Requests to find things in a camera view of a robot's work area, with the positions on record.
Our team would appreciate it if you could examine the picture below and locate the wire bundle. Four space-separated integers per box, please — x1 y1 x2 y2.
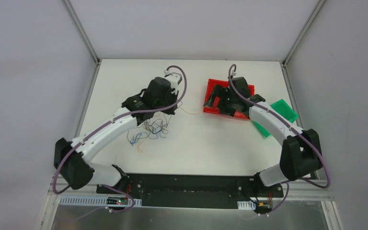
126 101 184 153

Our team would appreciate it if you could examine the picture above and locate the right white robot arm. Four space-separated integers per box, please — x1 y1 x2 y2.
204 77 323 196

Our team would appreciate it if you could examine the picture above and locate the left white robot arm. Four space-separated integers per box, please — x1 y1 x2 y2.
54 73 183 194

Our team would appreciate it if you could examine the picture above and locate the left red bin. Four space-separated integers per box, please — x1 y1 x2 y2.
203 79 229 115

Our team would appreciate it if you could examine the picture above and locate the red bin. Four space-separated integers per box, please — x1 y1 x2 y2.
203 79 229 115
234 84 255 120

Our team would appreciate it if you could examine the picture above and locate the right red bin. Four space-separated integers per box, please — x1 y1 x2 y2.
234 84 255 120

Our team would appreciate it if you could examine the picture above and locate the green plastic bin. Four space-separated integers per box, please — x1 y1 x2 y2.
253 99 299 138

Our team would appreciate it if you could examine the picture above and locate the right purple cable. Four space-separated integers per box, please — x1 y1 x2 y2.
228 64 332 217

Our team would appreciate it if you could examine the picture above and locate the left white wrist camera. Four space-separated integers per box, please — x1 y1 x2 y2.
164 70 183 94

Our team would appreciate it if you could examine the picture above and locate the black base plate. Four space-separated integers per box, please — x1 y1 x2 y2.
96 172 283 209

